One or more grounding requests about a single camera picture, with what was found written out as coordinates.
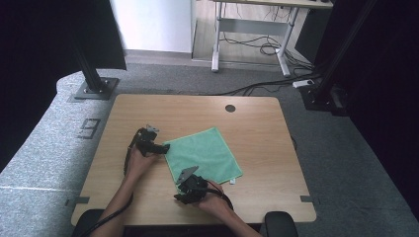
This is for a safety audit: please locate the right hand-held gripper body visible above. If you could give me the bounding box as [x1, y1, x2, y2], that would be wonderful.
[175, 165, 210, 205]

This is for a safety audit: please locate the black metal stand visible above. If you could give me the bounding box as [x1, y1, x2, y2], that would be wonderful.
[299, 0, 379, 117]
[70, 39, 121, 102]

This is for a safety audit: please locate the long black floor cable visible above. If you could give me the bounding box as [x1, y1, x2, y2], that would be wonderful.
[215, 72, 323, 97]

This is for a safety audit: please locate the red and black gripper cable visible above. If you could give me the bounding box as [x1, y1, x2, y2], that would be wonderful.
[206, 179, 235, 212]

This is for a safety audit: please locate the green microfibre cloth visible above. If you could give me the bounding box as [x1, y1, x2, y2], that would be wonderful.
[162, 126, 244, 196]

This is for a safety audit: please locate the white desk frame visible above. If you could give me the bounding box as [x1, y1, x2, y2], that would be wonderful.
[210, 0, 334, 78]

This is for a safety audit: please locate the person's left hand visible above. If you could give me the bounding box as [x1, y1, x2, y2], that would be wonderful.
[126, 146, 160, 182]

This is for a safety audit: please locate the person's right hand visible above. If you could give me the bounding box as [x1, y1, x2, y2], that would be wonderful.
[196, 180, 232, 219]

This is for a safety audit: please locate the white panel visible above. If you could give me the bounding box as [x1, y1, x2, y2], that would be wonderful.
[109, 0, 196, 54]

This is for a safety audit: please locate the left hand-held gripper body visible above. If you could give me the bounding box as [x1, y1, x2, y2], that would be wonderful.
[132, 123, 163, 158]

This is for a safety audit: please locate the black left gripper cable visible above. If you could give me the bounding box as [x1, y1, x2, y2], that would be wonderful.
[78, 127, 142, 237]

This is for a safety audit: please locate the tangle of black floor cables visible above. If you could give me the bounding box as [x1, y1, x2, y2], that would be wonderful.
[219, 6, 314, 72]

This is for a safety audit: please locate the black curtain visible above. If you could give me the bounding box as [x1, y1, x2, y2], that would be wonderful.
[0, 0, 128, 173]
[312, 0, 419, 218]

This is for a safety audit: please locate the white power strip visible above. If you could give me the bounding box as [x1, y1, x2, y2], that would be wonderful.
[292, 78, 316, 90]

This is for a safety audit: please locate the black chair armrest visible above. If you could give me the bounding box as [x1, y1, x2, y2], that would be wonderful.
[264, 210, 299, 237]
[70, 208, 105, 237]

